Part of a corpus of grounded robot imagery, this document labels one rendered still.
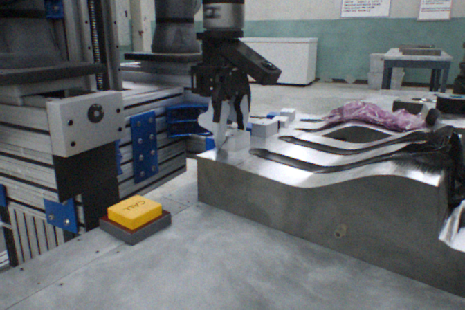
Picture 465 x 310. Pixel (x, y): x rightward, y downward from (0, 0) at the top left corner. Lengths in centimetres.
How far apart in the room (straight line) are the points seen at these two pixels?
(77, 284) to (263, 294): 23
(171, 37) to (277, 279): 78
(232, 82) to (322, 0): 751
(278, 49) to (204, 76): 679
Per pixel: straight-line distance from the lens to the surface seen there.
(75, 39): 97
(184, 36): 109
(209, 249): 55
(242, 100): 69
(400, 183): 49
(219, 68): 65
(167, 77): 110
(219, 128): 64
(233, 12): 64
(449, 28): 796
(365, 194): 51
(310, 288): 49
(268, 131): 75
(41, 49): 76
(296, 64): 736
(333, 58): 807
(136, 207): 60
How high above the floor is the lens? 110
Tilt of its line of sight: 16 degrees down
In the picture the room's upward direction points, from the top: straight up
